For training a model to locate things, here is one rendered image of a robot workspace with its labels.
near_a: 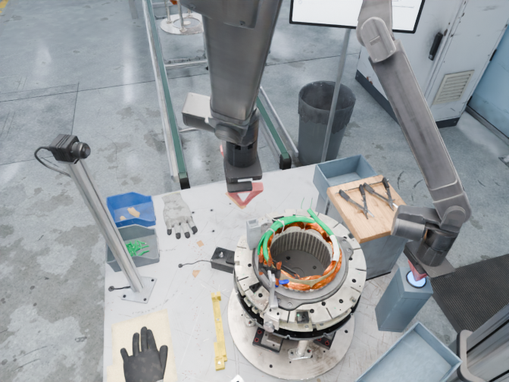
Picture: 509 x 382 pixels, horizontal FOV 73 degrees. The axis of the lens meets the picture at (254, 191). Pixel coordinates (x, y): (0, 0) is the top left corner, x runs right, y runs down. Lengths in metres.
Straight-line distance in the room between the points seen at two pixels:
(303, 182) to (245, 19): 1.32
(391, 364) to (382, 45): 0.65
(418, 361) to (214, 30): 0.80
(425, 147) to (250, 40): 0.51
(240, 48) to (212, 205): 1.14
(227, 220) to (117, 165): 1.69
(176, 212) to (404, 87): 0.95
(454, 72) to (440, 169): 2.37
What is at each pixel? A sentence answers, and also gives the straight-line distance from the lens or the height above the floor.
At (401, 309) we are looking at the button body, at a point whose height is 0.93.
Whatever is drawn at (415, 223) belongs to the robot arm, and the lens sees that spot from 0.81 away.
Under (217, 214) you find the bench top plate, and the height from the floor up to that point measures 0.78.
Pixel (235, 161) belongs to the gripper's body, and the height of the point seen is 1.41.
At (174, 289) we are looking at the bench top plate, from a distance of 1.21.
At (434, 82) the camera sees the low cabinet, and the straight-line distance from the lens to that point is 3.03.
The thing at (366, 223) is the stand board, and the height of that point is 1.07.
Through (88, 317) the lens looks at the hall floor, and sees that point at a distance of 2.18.
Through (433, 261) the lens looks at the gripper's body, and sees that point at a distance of 0.88.
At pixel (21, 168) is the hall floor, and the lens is 3.21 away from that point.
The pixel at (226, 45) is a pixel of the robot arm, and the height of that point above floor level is 1.71.
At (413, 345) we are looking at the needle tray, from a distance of 0.92.
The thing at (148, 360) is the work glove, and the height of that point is 0.80.
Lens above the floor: 1.83
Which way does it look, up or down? 47 degrees down
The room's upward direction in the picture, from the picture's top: straight up
